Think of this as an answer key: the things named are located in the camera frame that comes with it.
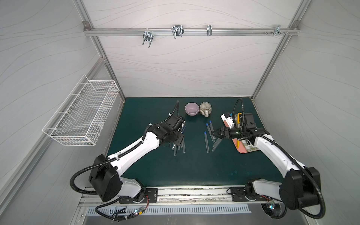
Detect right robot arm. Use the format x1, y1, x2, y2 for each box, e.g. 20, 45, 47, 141
210, 113, 326, 219

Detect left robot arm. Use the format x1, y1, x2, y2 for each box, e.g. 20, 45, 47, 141
69, 115, 185, 202

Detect test tube ten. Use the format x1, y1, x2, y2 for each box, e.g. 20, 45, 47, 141
211, 139, 222, 152

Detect test tube nine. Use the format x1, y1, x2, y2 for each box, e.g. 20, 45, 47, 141
212, 139, 222, 148

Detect test tube eight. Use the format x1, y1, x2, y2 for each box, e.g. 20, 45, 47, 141
209, 121, 214, 134

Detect test tube seven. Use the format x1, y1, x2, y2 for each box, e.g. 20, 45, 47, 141
206, 123, 215, 143

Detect test tube six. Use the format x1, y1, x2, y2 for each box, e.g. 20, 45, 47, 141
204, 131, 210, 154

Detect test tube five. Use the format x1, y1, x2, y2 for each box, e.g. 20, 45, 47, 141
181, 140, 186, 154

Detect yellow tongs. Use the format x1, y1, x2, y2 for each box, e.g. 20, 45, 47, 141
237, 112, 242, 127

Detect checked cloth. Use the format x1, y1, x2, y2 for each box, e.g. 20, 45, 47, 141
241, 140, 259, 152

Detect pink tray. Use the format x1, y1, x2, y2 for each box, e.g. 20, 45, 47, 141
223, 119, 261, 154

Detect grey ribbed mug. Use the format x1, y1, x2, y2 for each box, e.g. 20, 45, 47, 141
199, 102, 212, 118

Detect green table mat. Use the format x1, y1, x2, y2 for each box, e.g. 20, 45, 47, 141
109, 97, 282, 186

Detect purple bowl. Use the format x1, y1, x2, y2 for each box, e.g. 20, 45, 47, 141
185, 102, 200, 116

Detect metal clamp one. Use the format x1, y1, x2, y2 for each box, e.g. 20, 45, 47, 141
142, 31, 154, 48

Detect aluminium cross bar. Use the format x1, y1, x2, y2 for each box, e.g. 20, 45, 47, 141
84, 27, 301, 37

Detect metal clamp two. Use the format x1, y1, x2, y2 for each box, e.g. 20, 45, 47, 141
171, 25, 184, 39

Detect metal clamp three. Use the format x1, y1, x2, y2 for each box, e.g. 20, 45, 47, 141
207, 25, 212, 37

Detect metal clamp four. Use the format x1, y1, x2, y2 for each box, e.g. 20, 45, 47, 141
264, 25, 290, 37

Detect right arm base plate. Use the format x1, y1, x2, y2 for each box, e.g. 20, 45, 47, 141
226, 186, 269, 202

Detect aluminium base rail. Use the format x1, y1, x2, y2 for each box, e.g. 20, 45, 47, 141
78, 184, 309, 207

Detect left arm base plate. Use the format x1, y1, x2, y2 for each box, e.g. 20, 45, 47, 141
119, 187, 158, 204

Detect white wire basket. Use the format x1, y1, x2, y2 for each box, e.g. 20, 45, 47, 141
42, 75, 119, 146

